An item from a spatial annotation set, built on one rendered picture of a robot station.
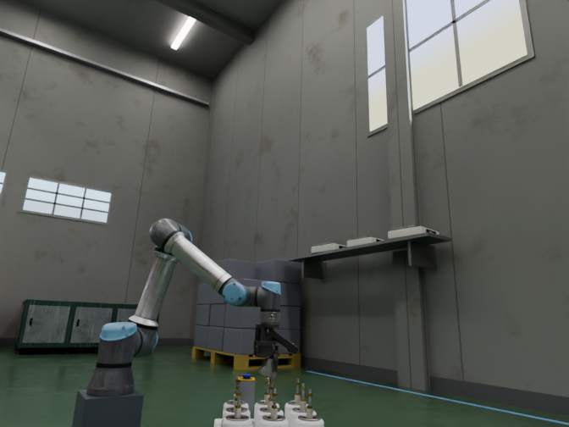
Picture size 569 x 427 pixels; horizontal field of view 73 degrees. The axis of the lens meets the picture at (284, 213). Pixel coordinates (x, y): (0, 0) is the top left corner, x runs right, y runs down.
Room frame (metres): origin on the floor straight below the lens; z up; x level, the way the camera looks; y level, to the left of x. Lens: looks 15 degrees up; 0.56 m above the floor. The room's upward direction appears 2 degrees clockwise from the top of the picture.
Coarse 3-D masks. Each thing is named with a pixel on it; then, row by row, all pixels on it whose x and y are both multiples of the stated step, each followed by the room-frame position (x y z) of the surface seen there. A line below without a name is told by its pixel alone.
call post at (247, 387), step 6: (240, 384) 1.75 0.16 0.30; (246, 384) 1.76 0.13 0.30; (252, 384) 1.76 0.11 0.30; (240, 390) 1.75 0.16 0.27; (246, 390) 1.76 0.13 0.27; (252, 390) 1.76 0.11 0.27; (240, 396) 1.75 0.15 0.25; (246, 396) 1.76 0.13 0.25; (252, 396) 1.76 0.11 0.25; (246, 402) 1.76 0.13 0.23; (252, 402) 1.76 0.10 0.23; (252, 408) 1.76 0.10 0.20; (252, 414) 1.76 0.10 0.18
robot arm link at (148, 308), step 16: (160, 256) 1.54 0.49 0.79; (160, 272) 1.54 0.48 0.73; (144, 288) 1.57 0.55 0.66; (160, 288) 1.55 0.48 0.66; (144, 304) 1.55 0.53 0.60; (160, 304) 1.58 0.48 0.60; (128, 320) 1.56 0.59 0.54; (144, 320) 1.55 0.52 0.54; (144, 336) 1.54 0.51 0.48; (144, 352) 1.58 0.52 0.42
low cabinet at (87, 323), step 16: (32, 304) 5.44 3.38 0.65; (48, 304) 5.54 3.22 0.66; (64, 304) 5.65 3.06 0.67; (80, 304) 5.77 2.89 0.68; (96, 304) 5.88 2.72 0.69; (112, 304) 6.00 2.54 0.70; (128, 304) 6.13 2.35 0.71; (32, 320) 5.45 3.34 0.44; (48, 320) 5.56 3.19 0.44; (64, 320) 5.67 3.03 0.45; (80, 320) 5.78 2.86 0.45; (96, 320) 5.89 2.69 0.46; (112, 320) 6.02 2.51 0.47; (16, 336) 6.06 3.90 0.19; (32, 336) 5.47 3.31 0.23; (48, 336) 5.58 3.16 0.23; (64, 336) 5.69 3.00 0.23; (80, 336) 5.80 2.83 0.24; (96, 336) 5.91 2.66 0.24; (32, 352) 5.53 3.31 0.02; (48, 352) 5.64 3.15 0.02; (64, 352) 5.75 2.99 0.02; (80, 352) 5.86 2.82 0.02; (96, 352) 5.97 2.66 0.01
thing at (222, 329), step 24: (240, 264) 5.17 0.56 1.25; (264, 264) 5.15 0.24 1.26; (288, 264) 5.05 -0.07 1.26; (288, 288) 5.05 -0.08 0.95; (216, 312) 5.27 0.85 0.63; (240, 312) 4.71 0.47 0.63; (288, 312) 5.06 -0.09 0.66; (216, 336) 5.21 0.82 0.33; (240, 336) 4.68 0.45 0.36; (288, 336) 5.06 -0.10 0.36; (216, 360) 5.21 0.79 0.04; (240, 360) 4.69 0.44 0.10; (288, 360) 5.16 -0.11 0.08
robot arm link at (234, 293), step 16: (160, 224) 1.42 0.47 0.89; (176, 224) 1.48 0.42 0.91; (160, 240) 1.40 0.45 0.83; (176, 240) 1.40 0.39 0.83; (176, 256) 1.41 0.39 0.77; (192, 256) 1.39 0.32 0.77; (208, 272) 1.38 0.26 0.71; (224, 272) 1.39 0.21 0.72; (224, 288) 1.35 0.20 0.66; (240, 288) 1.34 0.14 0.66; (240, 304) 1.41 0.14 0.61
